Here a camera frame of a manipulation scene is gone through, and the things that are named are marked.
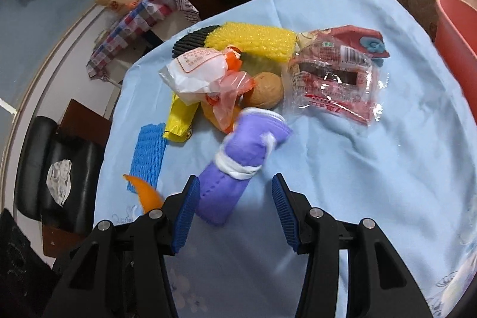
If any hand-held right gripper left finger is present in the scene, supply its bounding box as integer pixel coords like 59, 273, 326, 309
43, 174, 202, 318

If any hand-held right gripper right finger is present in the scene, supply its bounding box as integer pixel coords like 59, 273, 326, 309
271, 173, 435, 318

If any purple face mask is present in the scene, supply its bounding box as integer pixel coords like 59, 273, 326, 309
196, 107, 294, 227

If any blue foam net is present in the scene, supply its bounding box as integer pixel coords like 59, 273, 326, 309
128, 123, 167, 193

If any clear red snack wrapper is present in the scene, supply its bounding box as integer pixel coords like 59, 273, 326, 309
283, 42, 384, 127

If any black foam net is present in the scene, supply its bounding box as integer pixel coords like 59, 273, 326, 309
172, 25, 220, 56

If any red paper wrapper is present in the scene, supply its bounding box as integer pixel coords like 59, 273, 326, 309
296, 25, 391, 67

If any pink plastic bin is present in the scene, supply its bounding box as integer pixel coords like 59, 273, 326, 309
434, 0, 477, 114

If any curved orange peel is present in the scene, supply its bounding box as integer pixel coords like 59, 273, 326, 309
123, 174, 165, 212

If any yellow plastic bag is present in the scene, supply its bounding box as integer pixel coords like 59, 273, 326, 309
163, 92, 200, 143

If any light blue tablecloth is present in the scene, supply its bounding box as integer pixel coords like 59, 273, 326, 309
87, 0, 477, 318

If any orange peel chunk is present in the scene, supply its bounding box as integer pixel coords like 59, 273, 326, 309
202, 100, 241, 132

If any black leather chair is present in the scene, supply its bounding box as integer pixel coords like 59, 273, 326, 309
15, 116, 105, 237

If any brown walnut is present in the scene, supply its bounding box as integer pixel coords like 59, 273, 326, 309
242, 71, 284, 110

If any white crumpled plastic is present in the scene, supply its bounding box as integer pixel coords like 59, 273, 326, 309
45, 159, 73, 207

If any orange clear plastic bag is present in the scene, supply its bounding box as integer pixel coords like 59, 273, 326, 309
203, 46, 258, 134

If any white plastic bag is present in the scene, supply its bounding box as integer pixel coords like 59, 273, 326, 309
158, 47, 229, 106

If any dark cloth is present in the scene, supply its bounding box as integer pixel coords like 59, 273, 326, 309
0, 208, 62, 318

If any yellow foam net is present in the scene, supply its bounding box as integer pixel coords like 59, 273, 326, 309
205, 22, 298, 62

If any plaid tablecloth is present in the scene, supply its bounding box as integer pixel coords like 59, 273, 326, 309
86, 0, 200, 80

